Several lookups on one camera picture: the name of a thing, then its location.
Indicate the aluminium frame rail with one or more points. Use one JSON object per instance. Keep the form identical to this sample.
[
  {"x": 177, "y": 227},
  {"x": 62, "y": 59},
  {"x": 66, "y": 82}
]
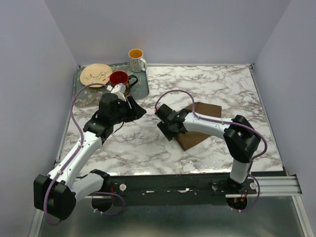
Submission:
[{"x": 276, "y": 210}]

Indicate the beige floral plate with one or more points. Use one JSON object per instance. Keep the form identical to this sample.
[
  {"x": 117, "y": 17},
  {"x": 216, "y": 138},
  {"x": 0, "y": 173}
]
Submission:
[{"x": 96, "y": 73}]

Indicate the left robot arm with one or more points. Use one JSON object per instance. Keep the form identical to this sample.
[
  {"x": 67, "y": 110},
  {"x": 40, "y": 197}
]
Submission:
[{"x": 58, "y": 192}]

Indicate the brown cloth napkin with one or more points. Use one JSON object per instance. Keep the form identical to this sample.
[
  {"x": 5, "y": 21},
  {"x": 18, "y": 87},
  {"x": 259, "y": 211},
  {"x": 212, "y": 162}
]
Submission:
[{"x": 198, "y": 131}]

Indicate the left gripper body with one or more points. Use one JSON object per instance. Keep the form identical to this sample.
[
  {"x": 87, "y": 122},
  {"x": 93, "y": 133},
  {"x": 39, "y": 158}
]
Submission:
[{"x": 125, "y": 113}]

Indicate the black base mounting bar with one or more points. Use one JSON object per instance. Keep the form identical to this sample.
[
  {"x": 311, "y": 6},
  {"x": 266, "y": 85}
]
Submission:
[{"x": 170, "y": 190}]

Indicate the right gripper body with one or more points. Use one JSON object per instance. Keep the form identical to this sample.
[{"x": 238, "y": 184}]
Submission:
[{"x": 167, "y": 131}]

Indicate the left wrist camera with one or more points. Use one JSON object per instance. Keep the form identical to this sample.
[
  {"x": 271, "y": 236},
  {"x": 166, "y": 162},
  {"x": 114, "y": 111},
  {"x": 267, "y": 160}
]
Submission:
[{"x": 119, "y": 91}]

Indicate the white mug orange inside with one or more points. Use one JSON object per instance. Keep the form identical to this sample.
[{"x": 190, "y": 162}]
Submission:
[{"x": 136, "y": 60}]

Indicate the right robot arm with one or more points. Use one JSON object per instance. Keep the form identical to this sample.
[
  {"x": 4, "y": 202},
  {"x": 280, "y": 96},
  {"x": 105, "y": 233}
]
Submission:
[{"x": 241, "y": 139}]

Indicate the black skull mug red inside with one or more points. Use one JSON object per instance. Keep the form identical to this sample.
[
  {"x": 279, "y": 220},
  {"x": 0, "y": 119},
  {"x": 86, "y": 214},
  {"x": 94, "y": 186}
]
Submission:
[{"x": 122, "y": 77}]

